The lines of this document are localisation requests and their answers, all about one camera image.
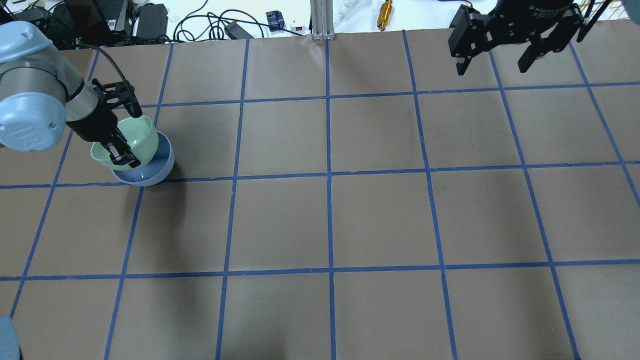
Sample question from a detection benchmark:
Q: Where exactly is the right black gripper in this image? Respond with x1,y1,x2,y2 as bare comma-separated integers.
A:
448,0,585,76

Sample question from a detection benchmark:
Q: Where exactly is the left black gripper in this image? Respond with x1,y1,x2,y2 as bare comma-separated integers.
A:
67,79,141,169

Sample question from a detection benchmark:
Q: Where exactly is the green bowl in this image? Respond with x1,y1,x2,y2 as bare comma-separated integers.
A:
90,115,159,172

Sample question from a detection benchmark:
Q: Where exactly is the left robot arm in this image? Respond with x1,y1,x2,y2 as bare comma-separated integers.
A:
0,20,143,168

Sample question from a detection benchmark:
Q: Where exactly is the blue bowl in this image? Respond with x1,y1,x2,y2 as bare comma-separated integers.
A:
111,131,175,187

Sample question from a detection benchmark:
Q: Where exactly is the brass cylinder tool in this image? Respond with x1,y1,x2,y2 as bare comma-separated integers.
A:
375,0,393,32

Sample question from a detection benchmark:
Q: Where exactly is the black power brick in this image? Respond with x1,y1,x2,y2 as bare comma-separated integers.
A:
224,20,255,40

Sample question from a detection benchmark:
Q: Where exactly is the black braided cable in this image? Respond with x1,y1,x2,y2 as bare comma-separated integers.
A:
60,44,143,119

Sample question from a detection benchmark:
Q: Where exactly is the aluminium frame post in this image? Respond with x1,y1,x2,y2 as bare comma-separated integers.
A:
309,0,336,41

